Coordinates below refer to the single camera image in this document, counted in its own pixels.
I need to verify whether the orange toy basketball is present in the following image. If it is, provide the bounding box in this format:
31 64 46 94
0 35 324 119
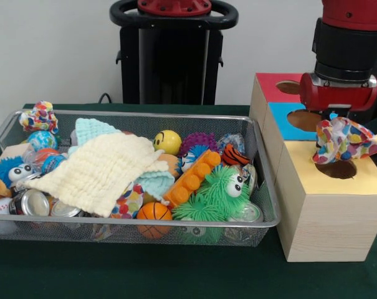
137 201 173 240

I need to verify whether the green spiky puffer toy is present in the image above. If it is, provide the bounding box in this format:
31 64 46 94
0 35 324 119
172 164 254 222

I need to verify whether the wooden three-hole box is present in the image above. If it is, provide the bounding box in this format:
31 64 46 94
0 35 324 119
249 72 377 263

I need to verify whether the blue globe ball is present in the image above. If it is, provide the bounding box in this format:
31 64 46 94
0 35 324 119
27 130 58 153

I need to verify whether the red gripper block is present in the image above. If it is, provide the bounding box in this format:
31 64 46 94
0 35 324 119
299 72 377 122

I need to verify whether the robot pedestal with red flange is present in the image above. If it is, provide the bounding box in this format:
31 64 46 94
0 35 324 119
109 0 239 105

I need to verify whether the light blue cloth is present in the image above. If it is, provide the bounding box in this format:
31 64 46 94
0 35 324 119
68 117 176 200

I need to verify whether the tiger plush toy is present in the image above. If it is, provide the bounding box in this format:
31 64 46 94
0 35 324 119
221 142 251 168

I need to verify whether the yellow smiley ball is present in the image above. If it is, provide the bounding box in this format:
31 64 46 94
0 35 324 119
153 130 183 156

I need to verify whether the large blue spiky puffer toy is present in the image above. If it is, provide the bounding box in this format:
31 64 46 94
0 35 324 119
0 155 35 189

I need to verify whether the cream yellow cloth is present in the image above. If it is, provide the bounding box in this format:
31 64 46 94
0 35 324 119
21 133 170 219

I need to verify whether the knotted polka dot cloth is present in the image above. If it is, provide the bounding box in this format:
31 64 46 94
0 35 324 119
19 100 60 135

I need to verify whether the silver mesh bin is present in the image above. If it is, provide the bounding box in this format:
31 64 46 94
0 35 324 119
0 108 282 249

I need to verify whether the orange plastic toy brick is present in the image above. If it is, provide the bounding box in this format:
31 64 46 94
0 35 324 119
163 149 222 208

